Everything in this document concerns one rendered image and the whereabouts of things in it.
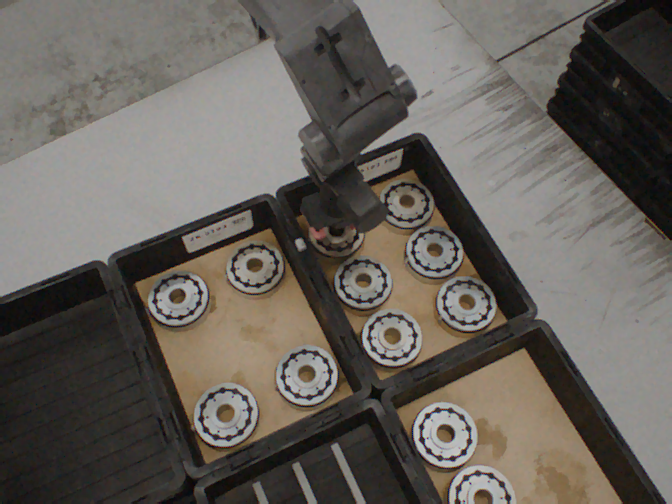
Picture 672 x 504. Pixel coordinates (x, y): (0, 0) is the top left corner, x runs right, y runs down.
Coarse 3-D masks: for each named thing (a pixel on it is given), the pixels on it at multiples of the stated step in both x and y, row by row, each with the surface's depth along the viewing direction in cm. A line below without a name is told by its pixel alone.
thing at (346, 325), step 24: (288, 192) 123; (456, 192) 123; (288, 216) 121; (312, 264) 117; (504, 264) 118; (336, 312) 113; (528, 312) 114; (480, 336) 112; (360, 360) 110; (432, 360) 112; (384, 384) 108
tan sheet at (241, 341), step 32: (224, 256) 128; (224, 288) 126; (288, 288) 126; (224, 320) 123; (256, 320) 123; (288, 320) 123; (192, 352) 121; (224, 352) 121; (256, 352) 121; (192, 384) 118; (256, 384) 118; (192, 416) 116; (224, 416) 116; (288, 416) 116
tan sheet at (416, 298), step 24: (432, 216) 133; (384, 240) 130; (336, 264) 128; (384, 264) 128; (408, 288) 126; (432, 288) 126; (408, 312) 124; (432, 312) 124; (360, 336) 122; (384, 336) 122; (432, 336) 122
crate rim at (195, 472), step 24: (216, 216) 121; (168, 240) 119; (288, 240) 119; (120, 288) 115; (312, 288) 115; (144, 336) 111; (144, 360) 110; (168, 408) 106; (336, 408) 107; (288, 432) 105; (240, 456) 103
